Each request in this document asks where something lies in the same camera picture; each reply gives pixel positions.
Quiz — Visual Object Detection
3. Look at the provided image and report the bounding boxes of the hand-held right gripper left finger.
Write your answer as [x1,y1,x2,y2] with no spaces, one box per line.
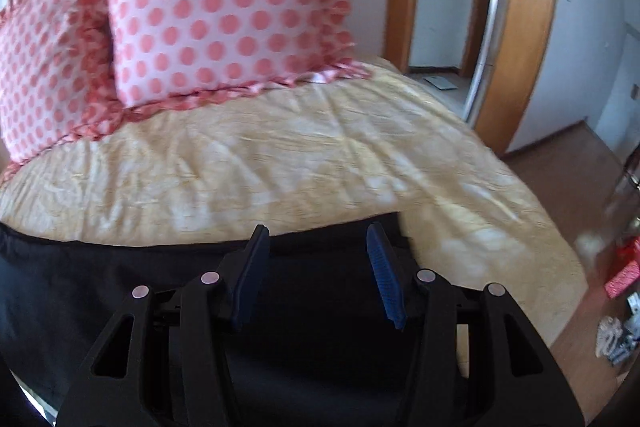
[56,224,271,427]

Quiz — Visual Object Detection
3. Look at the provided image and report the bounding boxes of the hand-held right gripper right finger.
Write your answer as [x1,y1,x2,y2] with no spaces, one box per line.
[366,223,585,427]

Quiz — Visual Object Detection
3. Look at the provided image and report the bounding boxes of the black pants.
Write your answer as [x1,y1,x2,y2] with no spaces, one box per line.
[0,209,473,427]

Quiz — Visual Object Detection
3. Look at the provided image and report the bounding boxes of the yellow bedspread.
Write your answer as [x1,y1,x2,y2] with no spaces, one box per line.
[0,55,590,353]

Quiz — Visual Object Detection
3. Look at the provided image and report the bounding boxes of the grey bathroom scale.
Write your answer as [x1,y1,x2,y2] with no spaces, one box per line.
[424,75,460,92]

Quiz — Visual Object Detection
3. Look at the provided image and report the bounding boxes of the white lace cloth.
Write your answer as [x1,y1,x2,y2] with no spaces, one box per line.
[594,314,623,357]

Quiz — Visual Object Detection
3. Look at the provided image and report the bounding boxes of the red patterned box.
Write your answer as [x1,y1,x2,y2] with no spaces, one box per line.
[604,241,640,299]

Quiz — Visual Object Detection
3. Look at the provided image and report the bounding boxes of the large pink polka dot pillow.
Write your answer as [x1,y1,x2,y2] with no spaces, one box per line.
[102,0,373,112]

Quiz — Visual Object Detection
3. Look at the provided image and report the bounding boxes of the wooden door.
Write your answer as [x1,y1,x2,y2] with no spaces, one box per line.
[385,0,561,156]

